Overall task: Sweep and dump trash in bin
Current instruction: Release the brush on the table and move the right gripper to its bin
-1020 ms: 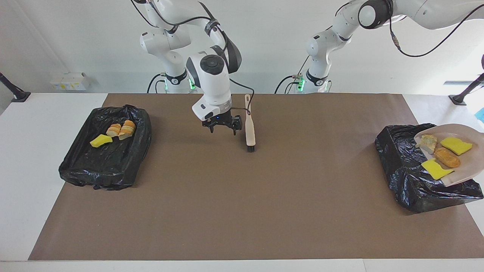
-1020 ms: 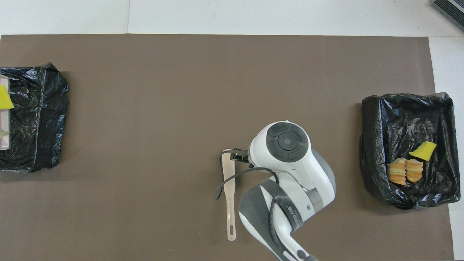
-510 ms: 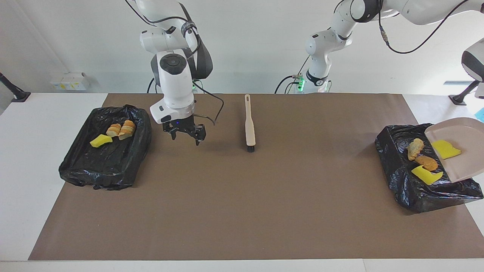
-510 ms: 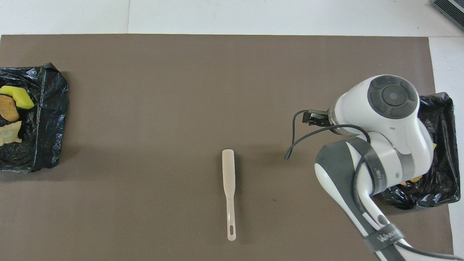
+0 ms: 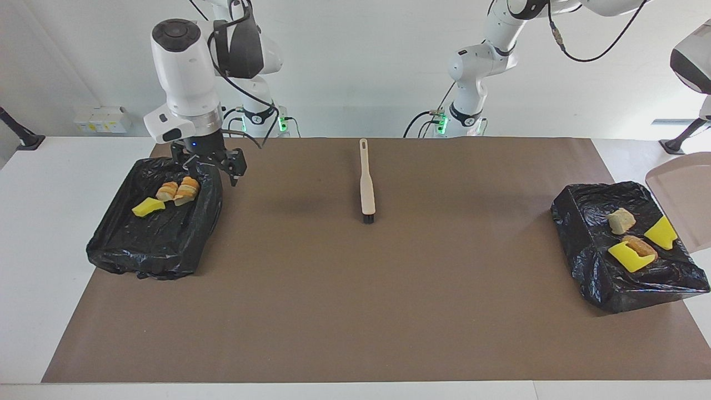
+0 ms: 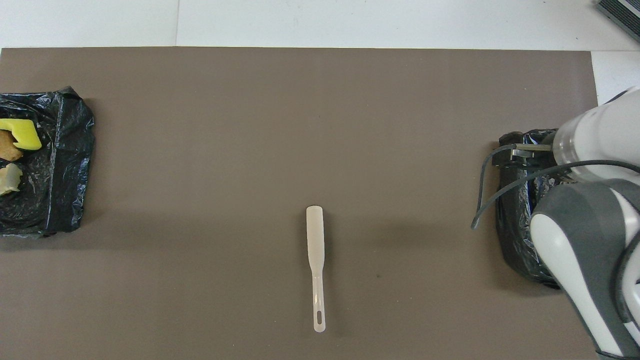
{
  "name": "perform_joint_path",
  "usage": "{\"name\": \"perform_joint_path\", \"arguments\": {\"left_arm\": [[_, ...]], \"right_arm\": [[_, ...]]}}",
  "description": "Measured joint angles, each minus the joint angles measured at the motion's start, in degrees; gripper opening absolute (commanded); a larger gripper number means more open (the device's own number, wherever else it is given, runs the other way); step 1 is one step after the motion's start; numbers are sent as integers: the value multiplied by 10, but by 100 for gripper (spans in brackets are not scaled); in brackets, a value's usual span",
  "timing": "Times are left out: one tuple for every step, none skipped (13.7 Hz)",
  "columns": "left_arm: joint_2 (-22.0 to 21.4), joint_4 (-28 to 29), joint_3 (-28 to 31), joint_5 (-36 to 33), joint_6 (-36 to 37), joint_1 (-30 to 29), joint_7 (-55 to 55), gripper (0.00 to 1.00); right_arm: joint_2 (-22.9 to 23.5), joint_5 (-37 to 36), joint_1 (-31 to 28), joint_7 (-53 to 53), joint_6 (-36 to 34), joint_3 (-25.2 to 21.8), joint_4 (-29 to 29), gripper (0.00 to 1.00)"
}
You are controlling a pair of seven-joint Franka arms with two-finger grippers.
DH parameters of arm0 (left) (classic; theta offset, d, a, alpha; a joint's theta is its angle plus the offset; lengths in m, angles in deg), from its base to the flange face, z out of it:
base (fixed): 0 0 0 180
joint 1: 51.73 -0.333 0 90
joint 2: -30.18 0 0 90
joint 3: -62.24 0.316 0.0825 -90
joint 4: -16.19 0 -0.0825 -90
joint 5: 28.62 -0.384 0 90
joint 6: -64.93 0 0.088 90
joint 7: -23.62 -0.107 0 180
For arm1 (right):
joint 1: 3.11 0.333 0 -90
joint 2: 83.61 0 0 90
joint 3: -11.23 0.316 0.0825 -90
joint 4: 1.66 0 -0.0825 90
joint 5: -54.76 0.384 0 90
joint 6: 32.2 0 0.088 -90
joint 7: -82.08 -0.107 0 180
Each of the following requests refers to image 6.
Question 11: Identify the beige hand brush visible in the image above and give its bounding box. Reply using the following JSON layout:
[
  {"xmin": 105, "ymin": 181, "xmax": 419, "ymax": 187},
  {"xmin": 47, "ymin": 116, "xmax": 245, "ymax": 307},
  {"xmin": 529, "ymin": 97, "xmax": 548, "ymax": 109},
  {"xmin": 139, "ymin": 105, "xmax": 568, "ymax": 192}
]
[{"xmin": 306, "ymin": 205, "xmax": 327, "ymax": 333}]

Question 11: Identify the notched yellow sponge piece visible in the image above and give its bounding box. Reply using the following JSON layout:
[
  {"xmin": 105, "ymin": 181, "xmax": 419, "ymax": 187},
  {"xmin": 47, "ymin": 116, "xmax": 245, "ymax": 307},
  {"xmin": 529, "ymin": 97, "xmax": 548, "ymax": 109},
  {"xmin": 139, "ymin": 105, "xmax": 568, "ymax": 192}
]
[{"xmin": 0, "ymin": 118, "xmax": 43, "ymax": 151}]

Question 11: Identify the pale sponge piece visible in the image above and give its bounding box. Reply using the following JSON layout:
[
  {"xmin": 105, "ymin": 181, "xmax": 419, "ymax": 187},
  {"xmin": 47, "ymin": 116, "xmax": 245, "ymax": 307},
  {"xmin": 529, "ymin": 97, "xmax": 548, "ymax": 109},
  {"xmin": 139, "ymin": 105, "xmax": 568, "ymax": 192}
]
[{"xmin": 0, "ymin": 163, "xmax": 24, "ymax": 196}]

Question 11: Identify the brown bread roll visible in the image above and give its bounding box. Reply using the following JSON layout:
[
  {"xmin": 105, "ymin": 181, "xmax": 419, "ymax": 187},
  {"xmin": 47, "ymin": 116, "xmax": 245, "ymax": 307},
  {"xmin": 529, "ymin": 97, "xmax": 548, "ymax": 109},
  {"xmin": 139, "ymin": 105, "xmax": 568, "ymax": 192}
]
[{"xmin": 0, "ymin": 130, "xmax": 24, "ymax": 162}]

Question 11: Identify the black bag lined bin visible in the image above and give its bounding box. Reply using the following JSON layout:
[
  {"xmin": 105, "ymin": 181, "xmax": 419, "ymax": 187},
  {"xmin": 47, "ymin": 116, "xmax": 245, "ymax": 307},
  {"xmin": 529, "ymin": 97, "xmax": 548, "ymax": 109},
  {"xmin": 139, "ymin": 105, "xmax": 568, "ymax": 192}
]
[
  {"xmin": 0, "ymin": 86, "xmax": 96, "ymax": 239},
  {"xmin": 492, "ymin": 129, "xmax": 571, "ymax": 290}
]

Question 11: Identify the dark ribbed panel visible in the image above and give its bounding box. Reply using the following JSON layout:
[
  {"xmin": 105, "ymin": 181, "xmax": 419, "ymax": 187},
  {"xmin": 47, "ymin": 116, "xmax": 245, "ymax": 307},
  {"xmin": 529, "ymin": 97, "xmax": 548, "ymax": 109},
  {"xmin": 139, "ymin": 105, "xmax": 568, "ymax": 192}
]
[{"xmin": 595, "ymin": 0, "xmax": 640, "ymax": 43}]

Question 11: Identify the brown table mat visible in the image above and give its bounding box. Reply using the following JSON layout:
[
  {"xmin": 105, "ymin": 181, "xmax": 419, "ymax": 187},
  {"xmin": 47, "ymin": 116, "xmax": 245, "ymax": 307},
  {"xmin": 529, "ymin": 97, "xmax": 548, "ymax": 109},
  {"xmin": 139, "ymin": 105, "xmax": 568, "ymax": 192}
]
[{"xmin": 0, "ymin": 47, "xmax": 603, "ymax": 360}]

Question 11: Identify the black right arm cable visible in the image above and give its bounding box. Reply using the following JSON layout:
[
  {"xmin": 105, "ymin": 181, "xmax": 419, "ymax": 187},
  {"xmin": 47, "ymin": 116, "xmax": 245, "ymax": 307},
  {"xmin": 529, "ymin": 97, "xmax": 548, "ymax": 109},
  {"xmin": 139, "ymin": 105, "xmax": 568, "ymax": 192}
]
[{"xmin": 471, "ymin": 144, "xmax": 640, "ymax": 231}]

